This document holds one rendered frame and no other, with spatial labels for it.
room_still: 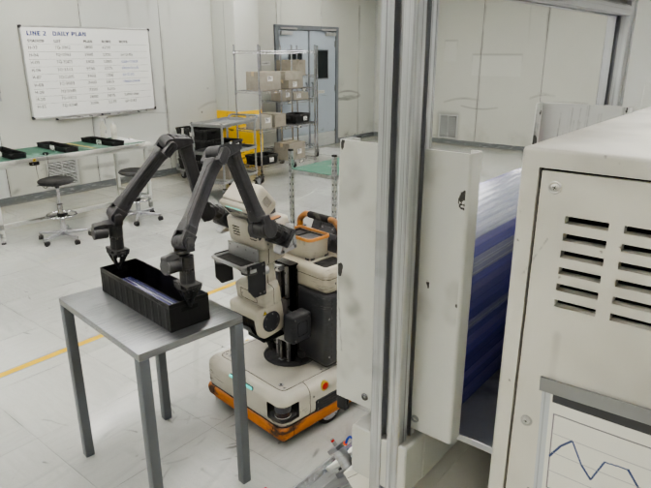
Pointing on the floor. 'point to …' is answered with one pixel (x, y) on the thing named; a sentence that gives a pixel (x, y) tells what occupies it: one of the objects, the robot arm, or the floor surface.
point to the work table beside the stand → (110, 311)
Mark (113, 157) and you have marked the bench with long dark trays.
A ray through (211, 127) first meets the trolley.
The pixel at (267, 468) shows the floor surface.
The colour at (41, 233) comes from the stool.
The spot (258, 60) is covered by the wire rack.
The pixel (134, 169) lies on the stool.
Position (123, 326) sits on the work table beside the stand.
